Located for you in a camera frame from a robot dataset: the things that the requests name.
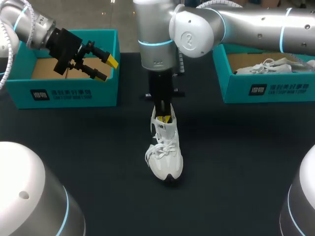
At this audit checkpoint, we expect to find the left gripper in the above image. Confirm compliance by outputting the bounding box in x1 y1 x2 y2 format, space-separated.
45 28 120 82

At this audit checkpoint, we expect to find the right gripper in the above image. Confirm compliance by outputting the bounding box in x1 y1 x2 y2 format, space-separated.
140 68 186 123

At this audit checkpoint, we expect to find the white shoe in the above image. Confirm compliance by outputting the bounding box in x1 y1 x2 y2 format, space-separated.
233 57 300 75
144 103 184 188

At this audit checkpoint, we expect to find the teal box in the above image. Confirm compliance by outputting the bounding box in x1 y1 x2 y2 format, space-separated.
212 43 315 104
5 29 122 110

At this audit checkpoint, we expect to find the white cable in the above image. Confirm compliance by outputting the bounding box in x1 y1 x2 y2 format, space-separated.
0 0 38 90
177 0 315 74

